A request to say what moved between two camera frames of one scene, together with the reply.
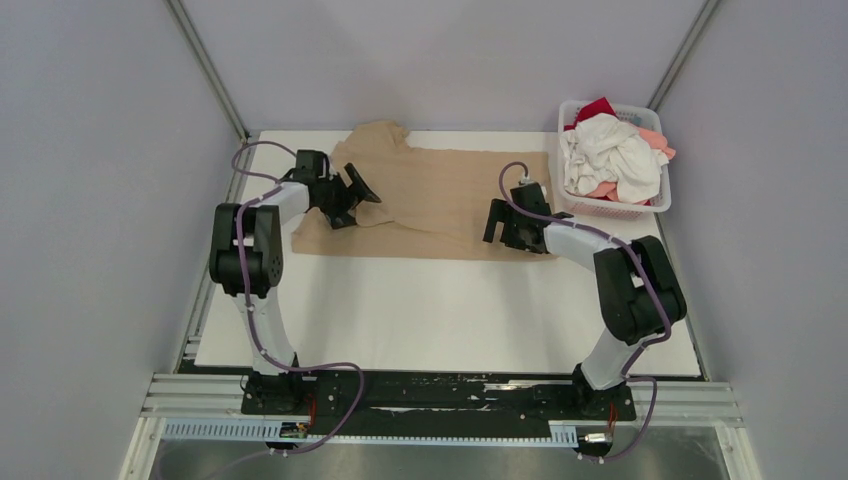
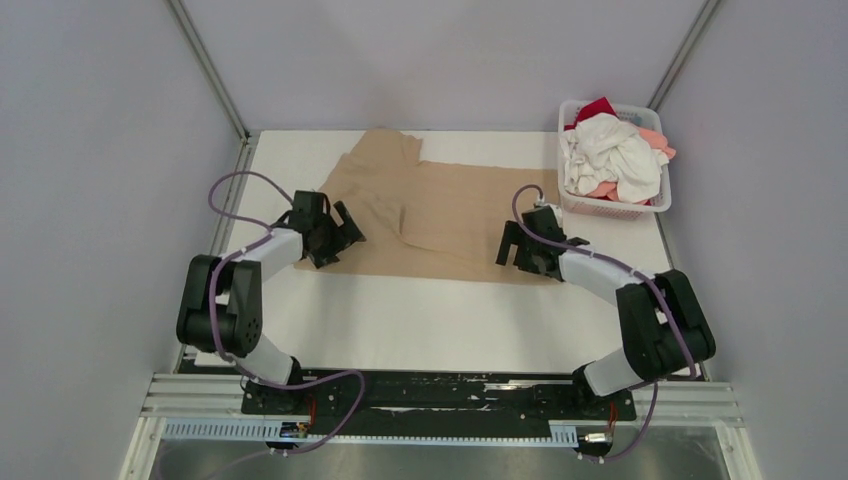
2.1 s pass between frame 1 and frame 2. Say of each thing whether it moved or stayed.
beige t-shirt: moved
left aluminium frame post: stayed
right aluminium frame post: stayed
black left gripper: moved
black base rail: stayed
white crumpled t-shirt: stayed
